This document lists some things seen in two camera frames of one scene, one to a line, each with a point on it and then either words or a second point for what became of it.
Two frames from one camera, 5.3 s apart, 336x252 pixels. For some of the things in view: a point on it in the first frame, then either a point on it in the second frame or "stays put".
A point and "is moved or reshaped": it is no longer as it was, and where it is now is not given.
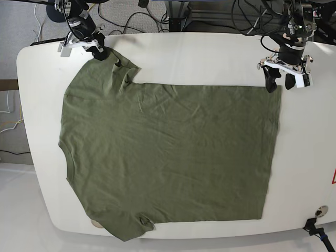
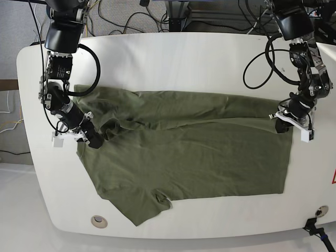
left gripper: (85, 35) -> (73, 117)
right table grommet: (321, 211) stays put
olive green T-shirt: (135, 154) is moved or reshaped
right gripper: (289, 57) -> (297, 112)
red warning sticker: (334, 178) stays put
